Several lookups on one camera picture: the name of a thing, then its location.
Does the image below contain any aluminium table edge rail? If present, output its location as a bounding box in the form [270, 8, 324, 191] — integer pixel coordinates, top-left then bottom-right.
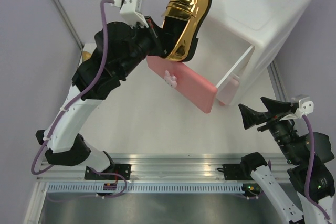
[36, 153, 291, 183]

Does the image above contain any aluminium wall post left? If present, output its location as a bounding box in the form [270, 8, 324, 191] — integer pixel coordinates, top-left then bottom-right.
[51, 0, 83, 50]

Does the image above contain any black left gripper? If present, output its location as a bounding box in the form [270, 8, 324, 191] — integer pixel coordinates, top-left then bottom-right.
[117, 15, 174, 78]

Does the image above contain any light pink drawer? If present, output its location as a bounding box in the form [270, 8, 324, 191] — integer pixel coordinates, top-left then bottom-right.
[216, 75, 239, 106]

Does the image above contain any white plastic shoe cabinet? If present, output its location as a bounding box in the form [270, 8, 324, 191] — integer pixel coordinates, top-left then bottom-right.
[202, 0, 315, 106]

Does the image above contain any aluminium wall post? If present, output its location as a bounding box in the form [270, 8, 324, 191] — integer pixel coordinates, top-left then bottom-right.
[268, 60, 288, 102]
[51, 0, 83, 50]

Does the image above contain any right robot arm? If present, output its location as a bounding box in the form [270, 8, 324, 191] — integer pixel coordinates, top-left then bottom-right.
[238, 95, 335, 223]

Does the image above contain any white slotted cable duct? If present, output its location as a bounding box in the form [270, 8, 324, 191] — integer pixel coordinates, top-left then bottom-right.
[47, 182, 244, 194]

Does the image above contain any aluminium wall post right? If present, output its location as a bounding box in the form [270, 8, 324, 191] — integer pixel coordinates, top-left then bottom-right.
[268, 60, 288, 102]

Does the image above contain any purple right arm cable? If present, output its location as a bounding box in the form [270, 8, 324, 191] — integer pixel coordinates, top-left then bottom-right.
[301, 113, 331, 221]

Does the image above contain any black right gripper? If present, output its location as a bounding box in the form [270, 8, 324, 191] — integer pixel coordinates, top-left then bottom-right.
[238, 95, 301, 163]

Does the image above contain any gold shoe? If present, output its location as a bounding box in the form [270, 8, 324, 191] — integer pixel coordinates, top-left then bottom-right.
[162, 0, 212, 62]
[81, 50, 92, 62]

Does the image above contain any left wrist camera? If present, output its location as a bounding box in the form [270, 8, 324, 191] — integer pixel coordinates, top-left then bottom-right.
[110, 0, 148, 28]

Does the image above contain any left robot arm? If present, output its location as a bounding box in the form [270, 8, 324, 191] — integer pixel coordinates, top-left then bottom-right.
[36, 16, 173, 180]

